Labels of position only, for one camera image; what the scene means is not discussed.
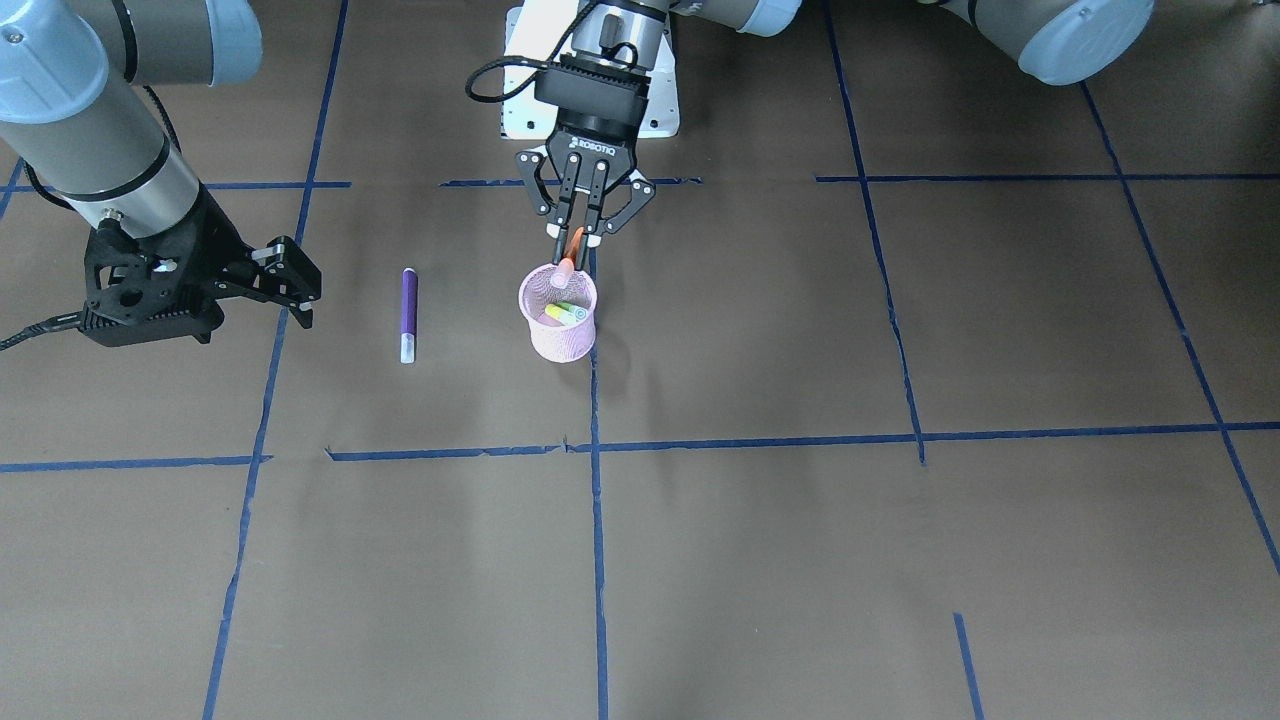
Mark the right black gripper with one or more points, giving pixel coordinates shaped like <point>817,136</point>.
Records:
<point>214,256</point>

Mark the pink mesh pen holder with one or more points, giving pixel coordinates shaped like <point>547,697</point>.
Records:
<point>550,340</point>

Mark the white pillar with base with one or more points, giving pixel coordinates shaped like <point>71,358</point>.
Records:
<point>532,26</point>

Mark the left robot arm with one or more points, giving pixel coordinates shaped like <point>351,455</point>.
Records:
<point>775,52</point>

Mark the purple highlighter pen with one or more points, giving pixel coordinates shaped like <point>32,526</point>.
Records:
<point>408,306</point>

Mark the yellow highlighter pen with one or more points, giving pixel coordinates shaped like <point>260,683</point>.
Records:
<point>562,315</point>

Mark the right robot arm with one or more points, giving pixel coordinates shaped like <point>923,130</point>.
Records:
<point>79,108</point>

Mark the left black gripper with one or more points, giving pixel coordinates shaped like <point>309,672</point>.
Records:
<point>596,147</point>

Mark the orange highlighter pen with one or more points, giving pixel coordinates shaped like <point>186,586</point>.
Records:
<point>566,266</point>

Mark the green highlighter pen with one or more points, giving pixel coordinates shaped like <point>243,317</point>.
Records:
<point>569,314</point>

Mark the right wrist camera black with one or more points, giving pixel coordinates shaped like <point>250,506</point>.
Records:
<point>133,294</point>

